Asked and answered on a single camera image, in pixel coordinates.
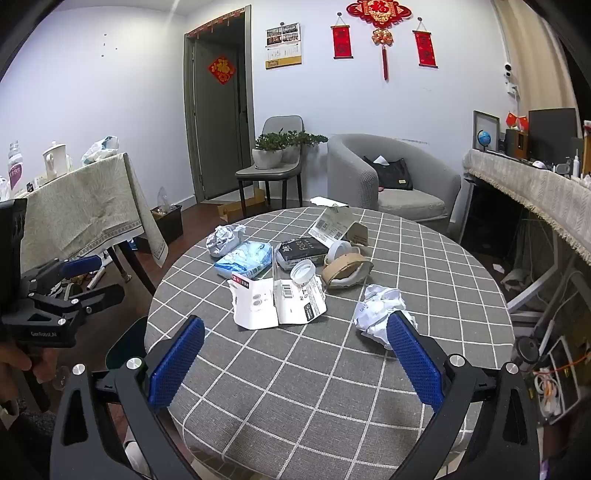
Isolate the red diamond door decoration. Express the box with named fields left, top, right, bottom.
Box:
left=208, top=55, right=237, bottom=85

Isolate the clear plastic bottle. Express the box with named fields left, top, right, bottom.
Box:
left=7, top=141, right=26, bottom=190

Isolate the beige tablecloth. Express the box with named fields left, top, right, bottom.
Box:
left=18, top=152, right=167, bottom=273

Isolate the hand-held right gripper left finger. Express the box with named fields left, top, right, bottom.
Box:
left=50, top=315, right=206, bottom=480

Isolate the wall calendar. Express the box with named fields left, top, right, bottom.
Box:
left=265, top=23, right=303, bottom=71

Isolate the brown card tag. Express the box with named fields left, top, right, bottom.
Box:
left=346, top=222, right=369, bottom=247

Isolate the brown wooden box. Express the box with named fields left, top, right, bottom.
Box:
left=505, top=128, right=528, bottom=158

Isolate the picture frame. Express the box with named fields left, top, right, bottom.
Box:
left=472, top=110, right=501, bottom=152

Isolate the white wall camera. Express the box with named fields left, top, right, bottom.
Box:
left=502, top=60, right=520, bottom=95

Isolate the grey dining chair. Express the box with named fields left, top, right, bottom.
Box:
left=235, top=115, right=305, bottom=217

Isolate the white plastic lid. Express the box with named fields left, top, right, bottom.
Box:
left=290, top=259, right=319, bottom=284

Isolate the potted plant in white pot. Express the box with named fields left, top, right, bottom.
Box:
left=252, top=133, right=287, bottom=171
left=281, top=130, right=329, bottom=163

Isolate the blue white plastic bag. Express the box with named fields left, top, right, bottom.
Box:
left=82, top=136, right=120, bottom=167

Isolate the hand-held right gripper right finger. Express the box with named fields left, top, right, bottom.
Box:
left=386, top=310, right=542, bottom=480

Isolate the red wall scroll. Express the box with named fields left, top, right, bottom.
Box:
left=331, top=21, right=355, bottom=60
left=412, top=25, right=438, bottom=69

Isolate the long desk with fringed cloth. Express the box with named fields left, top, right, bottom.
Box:
left=463, top=148, right=591, bottom=266

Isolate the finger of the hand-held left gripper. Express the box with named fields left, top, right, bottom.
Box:
left=21, top=254, right=103, bottom=296
left=69, top=283, right=125, bottom=320

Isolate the white kettle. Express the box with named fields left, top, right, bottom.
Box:
left=42, top=141, right=70, bottom=178

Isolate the person's left forearm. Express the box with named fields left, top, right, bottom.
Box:
left=0, top=406, right=61, bottom=480

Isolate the black tissue pack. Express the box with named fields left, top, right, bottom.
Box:
left=276, top=237, right=329, bottom=272

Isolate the black monitor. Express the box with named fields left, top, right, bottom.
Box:
left=527, top=107, right=579, bottom=162

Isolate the beige curtain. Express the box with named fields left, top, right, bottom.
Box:
left=496, top=0, right=578, bottom=139

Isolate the grey armchair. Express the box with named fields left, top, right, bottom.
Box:
left=327, top=134, right=462, bottom=224

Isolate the white cardboard box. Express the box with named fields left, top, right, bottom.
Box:
left=227, top=273, right=280, bottom=330

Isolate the grey door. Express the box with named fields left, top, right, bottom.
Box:
left=184, top=17, right=256, bottom=204

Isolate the black bin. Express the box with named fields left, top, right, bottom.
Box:
left=151, top=203, right=184, bottom=245

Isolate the white barcode packaging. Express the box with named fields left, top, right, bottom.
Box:
left=272, top=275, right=328, bottom=326

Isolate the white desk leg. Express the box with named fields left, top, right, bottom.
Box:
left=505, top=268, right=587, bottom=324

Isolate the person's left hand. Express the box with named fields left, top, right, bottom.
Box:
left=0, top=344, right=57, bottom=385

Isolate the black handbag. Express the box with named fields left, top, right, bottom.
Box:
left=362, top=157, right=414, bottom=191

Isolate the white label sheet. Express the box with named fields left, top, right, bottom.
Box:
left=308, top=208, right=354, bottom=245

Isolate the red knot wall ornament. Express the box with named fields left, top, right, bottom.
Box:
left=346, top=0, right=413, bottom=81

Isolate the blue white plastic packet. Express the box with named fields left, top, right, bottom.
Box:
left=215, top=240, right=274, bottom=280

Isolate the white power strip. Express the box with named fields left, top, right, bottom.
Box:
left=531, top=337, right=583, bottom=425

